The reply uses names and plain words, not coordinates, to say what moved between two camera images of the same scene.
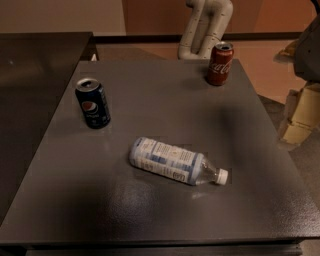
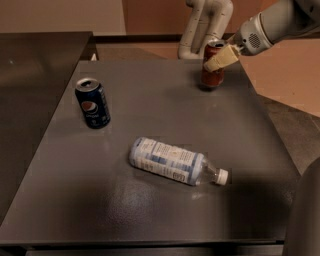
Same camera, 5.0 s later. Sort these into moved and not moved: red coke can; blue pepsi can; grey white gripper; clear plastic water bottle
Moved: grey white gripper; red coke can
Not moved: clear plastic water bottle; blue pepsi can
